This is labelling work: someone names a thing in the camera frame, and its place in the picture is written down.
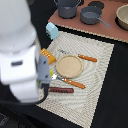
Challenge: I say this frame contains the red-brown toy sausage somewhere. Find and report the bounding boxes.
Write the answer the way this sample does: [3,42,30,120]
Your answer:
[49,87,74,93]

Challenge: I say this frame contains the beige bowl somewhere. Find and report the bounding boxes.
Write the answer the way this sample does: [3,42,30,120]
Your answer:
[116,4,128,30]

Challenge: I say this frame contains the orange toy bread loaf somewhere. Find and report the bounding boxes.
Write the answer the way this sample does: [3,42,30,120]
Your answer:
[40,48,56,65]

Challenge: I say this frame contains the round wooden plate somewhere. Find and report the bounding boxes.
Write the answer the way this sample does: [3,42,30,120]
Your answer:
[56,55,83,78]

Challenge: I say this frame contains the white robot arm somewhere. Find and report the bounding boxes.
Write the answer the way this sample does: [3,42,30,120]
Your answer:
[0,0,51,105]

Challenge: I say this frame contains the beige woven placemat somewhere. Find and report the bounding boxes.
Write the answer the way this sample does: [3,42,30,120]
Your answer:
[39,31,114,128]

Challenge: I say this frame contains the grey cooking pot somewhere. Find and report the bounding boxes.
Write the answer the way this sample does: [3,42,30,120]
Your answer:
[54,0,81,19]

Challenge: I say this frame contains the grey frying pan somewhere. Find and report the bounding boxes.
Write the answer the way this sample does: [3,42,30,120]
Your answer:
[80,6,110,28]

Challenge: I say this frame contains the light blue milk carton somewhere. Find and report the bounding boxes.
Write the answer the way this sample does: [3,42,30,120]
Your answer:
[46,22,59,40]

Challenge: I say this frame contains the orange-handled toy fork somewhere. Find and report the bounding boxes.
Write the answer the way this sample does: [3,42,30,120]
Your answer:
[51,74,86,89]

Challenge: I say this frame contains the orange-handled toy knife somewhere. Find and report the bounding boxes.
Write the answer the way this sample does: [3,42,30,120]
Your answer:
[77,54,97,62]

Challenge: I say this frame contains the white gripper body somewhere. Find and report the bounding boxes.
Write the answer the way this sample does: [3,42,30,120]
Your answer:
[0,46,51,103]

